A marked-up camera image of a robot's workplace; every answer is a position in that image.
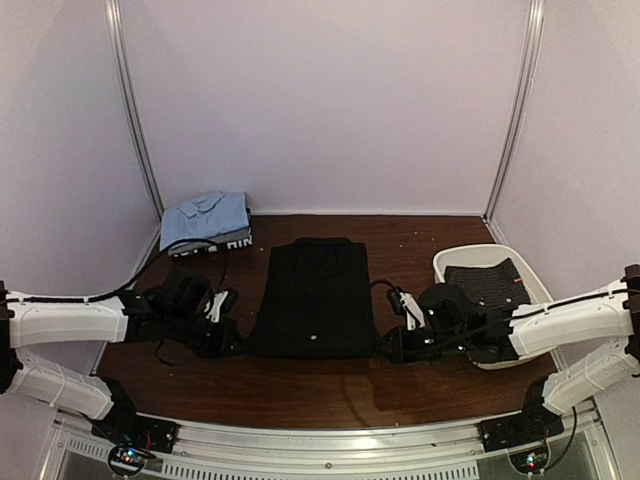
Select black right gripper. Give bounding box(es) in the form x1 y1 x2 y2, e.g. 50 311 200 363
372 326 467 365

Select black long sleeve shirt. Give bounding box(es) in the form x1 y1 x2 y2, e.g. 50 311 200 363
246 238 378 360

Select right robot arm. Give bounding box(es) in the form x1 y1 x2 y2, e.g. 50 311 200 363
377 264 639 442

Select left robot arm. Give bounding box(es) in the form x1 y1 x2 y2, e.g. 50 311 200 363
1 280 242 444

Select dark pinstriped folded shirt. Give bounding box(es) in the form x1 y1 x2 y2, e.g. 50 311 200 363
444 258 531 312

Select white plastic laundry basket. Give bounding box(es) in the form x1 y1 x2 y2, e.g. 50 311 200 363
420 244 552 370

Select black white patterned folded shirt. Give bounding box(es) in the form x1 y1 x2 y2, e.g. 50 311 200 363
168 233 253 258

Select light blue folded shirt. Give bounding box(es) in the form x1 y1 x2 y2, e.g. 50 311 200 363
160 191 250 249

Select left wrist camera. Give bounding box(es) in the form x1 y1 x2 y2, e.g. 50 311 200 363
149 267 239 323

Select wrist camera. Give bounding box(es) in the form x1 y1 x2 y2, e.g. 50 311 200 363
387 282 486 334
149 267 239 323

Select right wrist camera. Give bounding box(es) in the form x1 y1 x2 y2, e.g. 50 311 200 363
387 282 486 334

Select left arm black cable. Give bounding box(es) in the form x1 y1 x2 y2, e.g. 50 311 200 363
19 239 231 304

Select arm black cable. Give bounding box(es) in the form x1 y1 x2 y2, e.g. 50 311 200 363
368 278 406 314
19 239 231 304

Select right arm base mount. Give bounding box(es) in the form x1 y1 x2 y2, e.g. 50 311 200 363
478 400 564 453

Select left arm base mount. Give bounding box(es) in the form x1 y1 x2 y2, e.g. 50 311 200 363
89 390 178 454

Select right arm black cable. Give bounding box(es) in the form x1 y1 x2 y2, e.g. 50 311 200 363
368 278 406 314

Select aluminium frame post right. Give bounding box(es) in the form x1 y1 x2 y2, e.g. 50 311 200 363
482 0 545 245

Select aluminium frame post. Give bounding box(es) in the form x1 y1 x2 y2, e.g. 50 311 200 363
105 0 164 222
482 0 545 245

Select aluminium frame post left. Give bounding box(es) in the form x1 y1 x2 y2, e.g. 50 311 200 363
105 0 164 222

